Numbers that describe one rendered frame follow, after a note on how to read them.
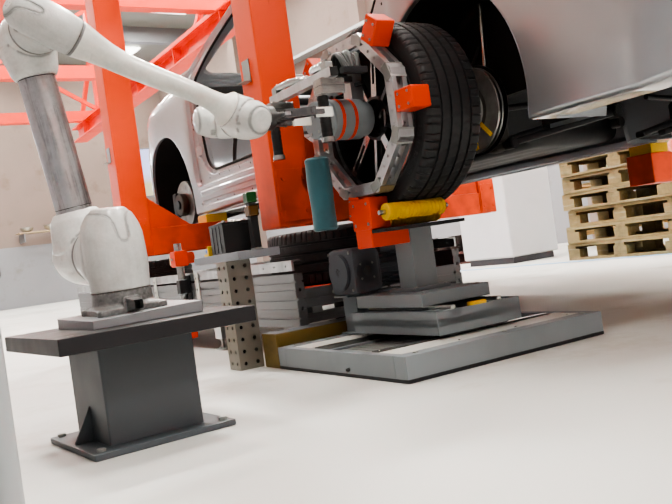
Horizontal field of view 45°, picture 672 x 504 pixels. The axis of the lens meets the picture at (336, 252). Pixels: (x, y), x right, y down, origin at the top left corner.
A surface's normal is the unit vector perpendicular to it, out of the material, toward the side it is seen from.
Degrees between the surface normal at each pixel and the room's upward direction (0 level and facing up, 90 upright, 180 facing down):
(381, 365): 90
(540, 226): 90
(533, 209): 90
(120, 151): 90
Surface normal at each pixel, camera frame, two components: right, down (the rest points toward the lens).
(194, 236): 0.52, -0.07
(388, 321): -0.84, 0.12
